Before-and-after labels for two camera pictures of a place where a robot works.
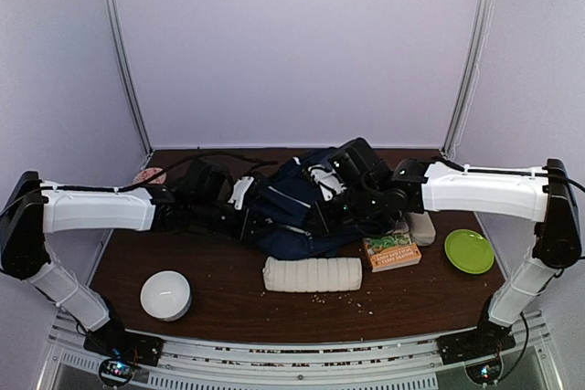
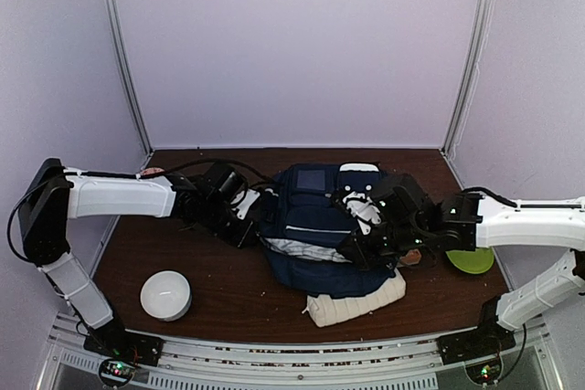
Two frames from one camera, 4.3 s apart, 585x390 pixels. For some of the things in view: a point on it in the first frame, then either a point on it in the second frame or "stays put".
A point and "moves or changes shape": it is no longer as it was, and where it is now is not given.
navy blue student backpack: x=284 y=230 moves or changes shape
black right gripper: x=327 y=224 → x=358 y=250
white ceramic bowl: x=166 y=295 stays put
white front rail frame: x=527 y=362 stays put
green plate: x=471 y=251 stays put
